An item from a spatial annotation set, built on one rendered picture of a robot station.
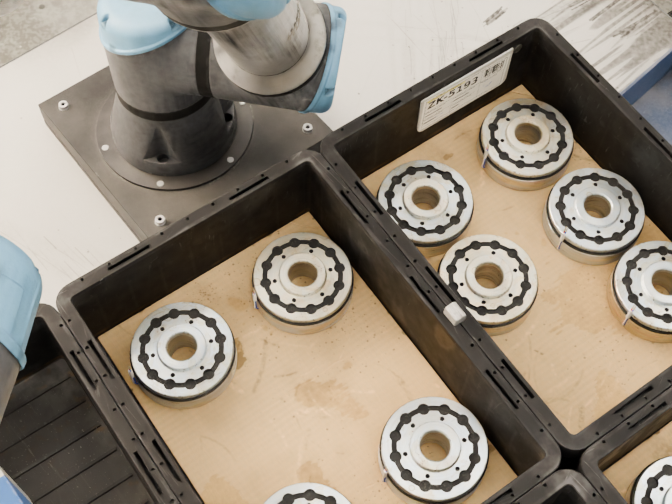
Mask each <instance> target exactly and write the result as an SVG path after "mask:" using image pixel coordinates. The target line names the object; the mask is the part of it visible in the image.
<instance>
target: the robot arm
mask: <svg viewBox="0 0 672 504"><path fill-rule="evenodd" d="M97 18H98V23H99V38H100V41H101V43H102V45H103V46H104V49H105V52H106V56H107V60H108V64H109V67H110V71H111V75H112V79H113V82H114V86H115V90H116V94H115V99H114V104H113V107H112V111H111V116H110V126H111V132H112V136H113V139H114V143H115V146H116V148H117V150H118V152H119V153H120V155H121V156H122V157H123V158H124V159H125V160H126V161H127V162H128V163H129V164H131V165H132V166H134V167H136V168H137V169H139V170H142V171H144V172H147V173H150V174H154V175H160V176H180V175H186V174H190V173H194V172H197V171H199V170H202V169H204V168H206V167H208V166H210V165H211V164H213V163H214V162H216V161H217V160H218V159H219V158H220V157H221V156H223V155H224V153H225V152H226V151H227V150H228V149H229V147H230V146H231V144H232V142H233V140H234V137H235V134H236V131H237V118H236V110H235V105H234V102H233V101H238V102H245V103H251V104H258V105H264V106H271V107H277V108H284V109H290V110H297V111H298V112H299V113H303V114H305V113H308V112H312V113H324V112H327V111H328V110H329V109H330V108H331V106H332V103H333V98H334V92H335V86H336V81H337V75H338V70H339V64H340V58H341V52H342V46H343V40H344V34H345V27H346V21H347V14H346V11H345V10H344V9H343V8H341V7H339V6H334V5H331V4H330V3H328V2H322V3H315V2H314V1H313V0H98V4H97ZM42 288H43V287H42V279H41V275H40V273H39V269H38V268H37V267H35V265H34V263H33V261H32V259H31V258H30V257H29V256H28V255H27V254H26V253H25V252H24V251H23V250H22V249H21V248H19V247H18V246H17V245H15V244H14V243H13V242H11V241H10V240H8V239H7V238H5V237H3V236H1V235H0V424H1V421H2V418H3V415H4V412H5V409H6V407H7V404H8V401H9V398H10V395H11V392H12V390H13V387H14V384H15V381H16V378H17V375H18V373H19V371H21V370H23V369H24V367H25V364H26V356H25V354H24V353H25V349H26V346H27V343H28V339H29V336H30V333H31V329H32V326H33V322H34V319H35V316H36V312H37V309H38V306H39V302H40V299H41V296H42Z"/></svg>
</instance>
